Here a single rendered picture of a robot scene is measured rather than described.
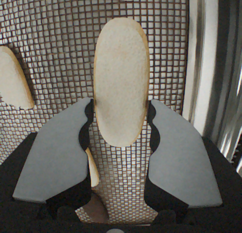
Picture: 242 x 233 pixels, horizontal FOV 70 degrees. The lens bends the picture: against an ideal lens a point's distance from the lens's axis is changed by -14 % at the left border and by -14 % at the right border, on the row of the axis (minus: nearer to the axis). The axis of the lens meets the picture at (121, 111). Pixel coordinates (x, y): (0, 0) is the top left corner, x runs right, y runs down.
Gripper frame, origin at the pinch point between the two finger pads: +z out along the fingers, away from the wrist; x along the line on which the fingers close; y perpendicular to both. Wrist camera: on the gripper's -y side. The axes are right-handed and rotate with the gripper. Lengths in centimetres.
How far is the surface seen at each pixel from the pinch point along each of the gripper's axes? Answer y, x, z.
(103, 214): 23.7, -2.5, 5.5
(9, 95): 2.4, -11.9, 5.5
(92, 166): 12.2, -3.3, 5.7
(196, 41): -3.2, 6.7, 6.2
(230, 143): 10.8, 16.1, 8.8
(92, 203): 20.5, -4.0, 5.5
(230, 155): 13.3, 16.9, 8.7
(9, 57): -1.6, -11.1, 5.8
